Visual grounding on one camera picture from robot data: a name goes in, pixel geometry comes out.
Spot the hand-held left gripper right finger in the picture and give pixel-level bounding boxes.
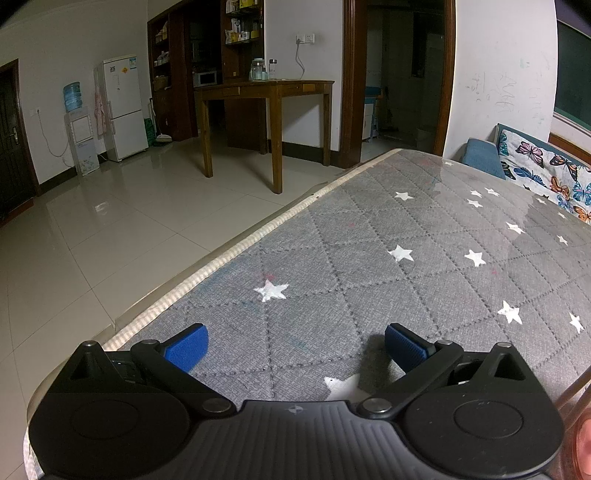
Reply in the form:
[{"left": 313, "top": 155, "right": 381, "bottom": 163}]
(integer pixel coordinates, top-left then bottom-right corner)
[{"left": 358, "top": 323, "right": 527, "bottom": 419}]

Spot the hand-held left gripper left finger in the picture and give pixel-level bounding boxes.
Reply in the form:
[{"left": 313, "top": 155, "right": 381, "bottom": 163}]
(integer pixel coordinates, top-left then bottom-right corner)
[{"left": 69, "top": 323, "right": 234, "bottom": 414}]

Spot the grey star quilted table cover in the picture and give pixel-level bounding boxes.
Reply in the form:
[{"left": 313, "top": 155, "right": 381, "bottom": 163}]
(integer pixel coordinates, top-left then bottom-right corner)
[{"left": 23, "top": 148, "right": 591, "bottom": 480}]

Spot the light wooden chair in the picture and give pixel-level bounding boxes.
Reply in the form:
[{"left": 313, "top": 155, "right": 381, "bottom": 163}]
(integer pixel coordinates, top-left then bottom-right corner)
[{"left": 554, "top": 369, "right": 591, "bottom": 426}]

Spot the pink blurry object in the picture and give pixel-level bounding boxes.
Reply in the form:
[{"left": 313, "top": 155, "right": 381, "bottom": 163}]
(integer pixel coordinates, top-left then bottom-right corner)
[{"left": 566, "top": 406, "right": 591, "bottom": 480}]

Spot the blue sofa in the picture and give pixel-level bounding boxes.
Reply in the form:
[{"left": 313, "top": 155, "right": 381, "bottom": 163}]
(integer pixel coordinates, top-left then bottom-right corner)
[{"left": 462, "top": 124, "right": 591, "bottom": 182}]

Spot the butterfly print blanket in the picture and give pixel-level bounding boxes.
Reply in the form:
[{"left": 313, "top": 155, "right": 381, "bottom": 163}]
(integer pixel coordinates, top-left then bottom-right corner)
[{"left": 498, "top": 129, "right": 591, "bottom": 226}]

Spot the white water dispenser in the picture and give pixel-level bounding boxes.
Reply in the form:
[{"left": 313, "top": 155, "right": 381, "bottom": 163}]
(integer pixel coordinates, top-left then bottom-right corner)
[{"left": 64, "top": 108, "right": 100, "bottom": 177}]

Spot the blue and white cabinet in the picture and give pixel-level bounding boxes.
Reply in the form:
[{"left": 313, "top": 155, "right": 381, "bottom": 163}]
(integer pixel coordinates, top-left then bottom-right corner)
[{"left": 364, "top": 88, "right": 384, "bottom": 140}]

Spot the white refrigerator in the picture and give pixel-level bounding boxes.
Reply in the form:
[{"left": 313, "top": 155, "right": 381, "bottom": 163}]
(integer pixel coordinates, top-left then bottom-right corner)
[{"left": 102, "top": 55, "right": 149, "bottom": 162}]

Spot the pink hanging cloth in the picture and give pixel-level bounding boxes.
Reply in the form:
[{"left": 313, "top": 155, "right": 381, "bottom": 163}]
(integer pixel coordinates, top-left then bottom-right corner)
[{"left": 93, "top": 90, "right": 108, "bottom": 137}]

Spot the dark entrance door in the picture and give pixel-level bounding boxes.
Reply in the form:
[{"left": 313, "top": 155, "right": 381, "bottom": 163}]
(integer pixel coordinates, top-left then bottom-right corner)
[{"left": 0, "top": 59, "right": 40, "bottom": 227}]

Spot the brown wooden table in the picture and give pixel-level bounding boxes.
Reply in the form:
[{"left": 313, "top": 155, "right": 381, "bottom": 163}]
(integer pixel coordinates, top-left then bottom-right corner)
[{"left": 194, "top": 79, "right": 335, "bottom": 195}]

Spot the blue water jug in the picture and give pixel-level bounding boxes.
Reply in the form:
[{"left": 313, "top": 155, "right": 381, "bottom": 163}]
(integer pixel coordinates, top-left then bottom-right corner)
[{"left": 62, "top": 82, "right": 84, "bottom": 112}]

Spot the dark wooden shelf cabinet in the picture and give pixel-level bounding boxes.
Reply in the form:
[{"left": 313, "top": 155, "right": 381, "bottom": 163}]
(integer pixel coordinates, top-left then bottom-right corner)
[{"left": 147, "top": 0, "right": 269, "bottom": 154}]

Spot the dark glass window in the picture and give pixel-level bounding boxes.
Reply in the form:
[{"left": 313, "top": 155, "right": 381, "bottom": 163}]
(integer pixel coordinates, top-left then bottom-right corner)
[{"left": 554, "top": 21, "right": 591, "bottom": 125}]

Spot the thin white power cord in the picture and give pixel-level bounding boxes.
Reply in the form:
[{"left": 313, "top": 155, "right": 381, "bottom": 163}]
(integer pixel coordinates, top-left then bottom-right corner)
[{"left": 37, "top": 115, "right": 75, "bottom": 160}]

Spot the wooden wall rail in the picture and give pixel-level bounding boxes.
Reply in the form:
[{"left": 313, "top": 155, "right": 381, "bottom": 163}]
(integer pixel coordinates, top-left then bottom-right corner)
[{"left": 549, "top": 131, "right": 591, "bottom": 167}]

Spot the brown wooden door frame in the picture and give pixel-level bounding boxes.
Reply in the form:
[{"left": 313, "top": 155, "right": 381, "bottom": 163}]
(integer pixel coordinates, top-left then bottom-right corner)
[{"left": 342, "top": 0, "right": 457, "bottom": 169}]

